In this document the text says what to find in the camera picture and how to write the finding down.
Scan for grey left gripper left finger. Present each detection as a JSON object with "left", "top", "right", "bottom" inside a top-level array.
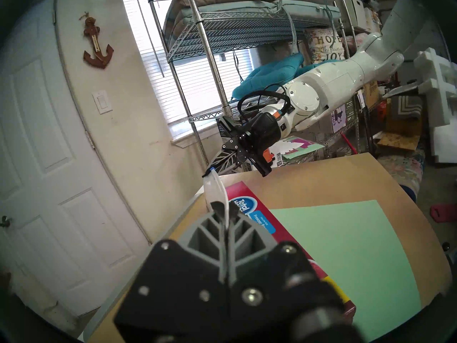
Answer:
[{"left": 177, "top": 201, "right": 229, "bottom": 285}]

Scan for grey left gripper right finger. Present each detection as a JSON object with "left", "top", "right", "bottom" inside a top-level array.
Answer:
[{"left": 227, "top": 206, "right": 278, "bottom": 285}]

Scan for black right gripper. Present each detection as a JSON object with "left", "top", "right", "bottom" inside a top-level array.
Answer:
[{"left": 203, "top": 112, "right": 283, "bottom": 177}]

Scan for clear ziplock bag blue slider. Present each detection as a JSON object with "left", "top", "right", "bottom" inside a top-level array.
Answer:
[{"left": 203, "top": 167, "right": 232, "bottom": 228}]

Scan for red freezer bag box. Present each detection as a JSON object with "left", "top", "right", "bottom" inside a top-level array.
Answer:
[{"left": 225, "top": 181, "right": 357, "bottom": 325}]

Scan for coloured paper stack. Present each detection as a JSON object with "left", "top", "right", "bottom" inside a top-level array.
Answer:
[{"left": 271, "top": 135, "right": 325, "bottom": 168}]

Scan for white window blinds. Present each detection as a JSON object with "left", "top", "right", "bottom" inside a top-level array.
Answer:
[{"left": 120, "top": 0, "right": 257, "bottom": 139}]

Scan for turquoise pillow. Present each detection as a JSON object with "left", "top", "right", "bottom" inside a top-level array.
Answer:
[{"left": 232, "top": 53, "right": 343, "bottom": 100}]

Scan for pale green paper sheet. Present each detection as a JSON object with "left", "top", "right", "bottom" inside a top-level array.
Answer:
[{"left": 270, "top": 199, "right": 422, "bottom": 341}]

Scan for brown board table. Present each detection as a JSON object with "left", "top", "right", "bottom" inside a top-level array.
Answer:
[{"left": 86, "top": 152, "right": 452, "bottom": 343}]

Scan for decorative lettered pillow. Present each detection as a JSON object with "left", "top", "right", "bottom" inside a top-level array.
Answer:
[{"left": 303, "top": 27, "right": 348, "bottom": 64}]

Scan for pale green seat cushion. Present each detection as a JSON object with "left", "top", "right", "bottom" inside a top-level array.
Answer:
[{"left": 164, "top": 0, "right": 341, "bottom": 50}]

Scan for white panel door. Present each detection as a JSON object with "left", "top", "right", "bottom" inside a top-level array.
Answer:
[{"left": 0, "top": 0, "right": 150, "bottom": 318}]

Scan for floral fabric cushion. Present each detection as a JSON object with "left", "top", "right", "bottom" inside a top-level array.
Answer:
[{"left": 378, "top": 153, "right": 425, "bottom": 200}]

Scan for white storage box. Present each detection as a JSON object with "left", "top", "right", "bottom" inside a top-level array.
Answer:
[{"left": 337, "top": 0, "right": 379, "bottom": 35}]

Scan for red plastic object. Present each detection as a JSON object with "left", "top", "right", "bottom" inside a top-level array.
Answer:
[{"left": 430, "top": 203, "right": 457, "bottom": 223}]

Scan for white styrofoam packing block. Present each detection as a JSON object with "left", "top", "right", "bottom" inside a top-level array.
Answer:
[{"left": 382, "top": 48, "right": 457, "bottom": 164}]

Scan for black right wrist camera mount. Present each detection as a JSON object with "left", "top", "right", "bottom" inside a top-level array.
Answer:
[{"left": 254, "top": 149, "right": 275, "bottom": 177}]

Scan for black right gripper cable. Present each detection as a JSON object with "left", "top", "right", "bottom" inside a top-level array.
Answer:
[{"left": 237, "top": 90, "right": 290, "bottom": 121}]

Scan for chrome wire shelf rack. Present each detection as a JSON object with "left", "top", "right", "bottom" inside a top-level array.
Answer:
[{"left": 146, "top": 0, "right": 379, "bottom": 168}]

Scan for white light switch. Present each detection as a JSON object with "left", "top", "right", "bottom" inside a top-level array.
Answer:
[{"left": 92, "top": 90, "right": 113, "bottom": 115}]

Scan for wooden anchor wall decoration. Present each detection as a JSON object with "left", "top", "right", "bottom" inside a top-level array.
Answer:
[{"left": 79, "top": 12, "right": 115, "bottom": 69}]

